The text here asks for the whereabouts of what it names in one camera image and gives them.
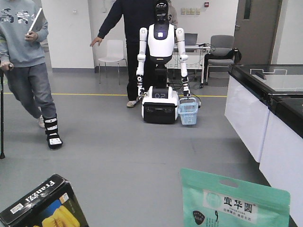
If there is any grey door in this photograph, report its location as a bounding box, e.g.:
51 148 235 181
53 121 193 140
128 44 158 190
234 0 282 65

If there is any white plastic chair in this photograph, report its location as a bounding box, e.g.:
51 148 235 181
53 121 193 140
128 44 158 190
98 40 128 85

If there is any person in dark clothes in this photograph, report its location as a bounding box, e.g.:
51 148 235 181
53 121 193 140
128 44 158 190
90 0 155 108

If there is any person in grey sweater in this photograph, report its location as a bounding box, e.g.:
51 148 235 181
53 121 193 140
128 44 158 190
0 0 63 150

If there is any teal goji berry pouch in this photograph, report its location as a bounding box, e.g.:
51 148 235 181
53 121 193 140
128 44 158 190
180 168 290 227

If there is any white humanoid robot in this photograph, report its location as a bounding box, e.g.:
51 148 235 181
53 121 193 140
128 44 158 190
136 0 190 124

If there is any black Franzzi cookie box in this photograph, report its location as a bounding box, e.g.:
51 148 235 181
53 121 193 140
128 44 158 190
0 174 89 227

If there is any light blue shopping basket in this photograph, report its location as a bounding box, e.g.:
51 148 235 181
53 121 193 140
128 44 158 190
178 97 198 125

